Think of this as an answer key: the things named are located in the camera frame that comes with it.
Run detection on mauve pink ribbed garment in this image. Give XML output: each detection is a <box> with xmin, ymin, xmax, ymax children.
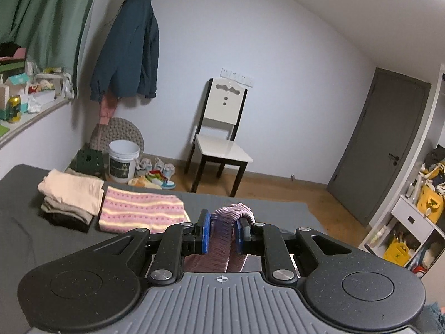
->
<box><xmin>184</xmin><ymin>203</ymin><xmax>255</xmax><ymax>273</ymax></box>

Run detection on pink yellow striped knit sweater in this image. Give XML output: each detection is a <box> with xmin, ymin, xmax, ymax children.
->
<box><xmin>99</xmin><ymin>186</ymin><xmax>190</xmax><ymax>234</ymax></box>

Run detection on pile of sneakers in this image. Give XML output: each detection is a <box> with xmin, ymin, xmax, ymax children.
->
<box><xmin>127</xmin><ymin>158</ymin><xmax>176</xmax><ymax>190</ymax></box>

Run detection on white plastic bucket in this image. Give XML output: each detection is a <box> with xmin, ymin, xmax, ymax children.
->
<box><xmin>108</xmin><ymin>139</ymin><xmax>140</xmax><ymax>183</ymax></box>

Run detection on white black wooden chair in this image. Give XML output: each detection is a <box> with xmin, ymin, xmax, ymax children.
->
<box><xmin>184</xmin><ymin>78</ymin><xmax>253</xmax><ymax>197</ymax></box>

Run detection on beige folded garment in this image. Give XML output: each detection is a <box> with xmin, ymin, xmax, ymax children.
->
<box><xmin>38</xmin><ymin>170</ymin><xmax>104</xmax><ymax>216</ymax></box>

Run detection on dark green small stool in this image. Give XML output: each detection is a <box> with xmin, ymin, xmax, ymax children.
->
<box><xmin>75</xmin><ymin>149</ymin><xmax>104</xmax><ymax>176</ymax></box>

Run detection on black folded garment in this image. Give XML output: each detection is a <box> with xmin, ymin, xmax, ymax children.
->
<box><xmin>42</xmin><ymin>213</ymin><xmax>91</xmax><ymax>233</ymax></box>

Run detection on olive folded garment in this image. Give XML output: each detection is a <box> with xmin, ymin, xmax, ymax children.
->
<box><xmin>41</xmin><ymin>196</ymin><xmax>93</xmax><ymax>225</ymax></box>

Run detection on dark grey door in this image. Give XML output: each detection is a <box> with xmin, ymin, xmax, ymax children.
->
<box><xmin>327</xmin><ymin>68</ymin><xmax>431</xmax><ymax>226</ymax></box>

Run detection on white storage shelf unit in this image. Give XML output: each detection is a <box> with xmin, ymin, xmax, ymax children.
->
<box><xmin>359</xmin><ymin>67</ymin><xmax>444</xmax><ymax>277</ymax></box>

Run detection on dark grey bed sheet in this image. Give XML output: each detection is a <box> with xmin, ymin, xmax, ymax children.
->
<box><xmin>1</xmin><ymin>164</ymin><xmax>327</xmax><ymax>333</ymax></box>

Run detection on pink hanging garment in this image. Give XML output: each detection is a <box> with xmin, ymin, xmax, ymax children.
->
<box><xmin>99</xmin><ymin>91</ymin><xmax>118</xmax><ymax>125</ymax></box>

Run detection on dark teal hanging jacket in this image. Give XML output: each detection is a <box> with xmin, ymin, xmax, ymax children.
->
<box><xmin>90</xmin><ymin>0</ymin><xmax>159</xmax><ymax>102</ymax></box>

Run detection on yellow drink can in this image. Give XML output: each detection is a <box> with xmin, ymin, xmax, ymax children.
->
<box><xmin>8</xmin><ymin>95</ymin><xmax>21</xmax><ymax>123</ymax></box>

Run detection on teal white carton box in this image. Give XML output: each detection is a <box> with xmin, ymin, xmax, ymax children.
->
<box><xmin>1</xmin><ymin>73</ymin><xmax>29</xmax><ymax>121</ymax></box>

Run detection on green curtain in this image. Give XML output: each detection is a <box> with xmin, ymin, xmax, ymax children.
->
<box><xmin>1</xmin><ymin>0</ymin><xmax>93</xmax><ymax>87</ymax></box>

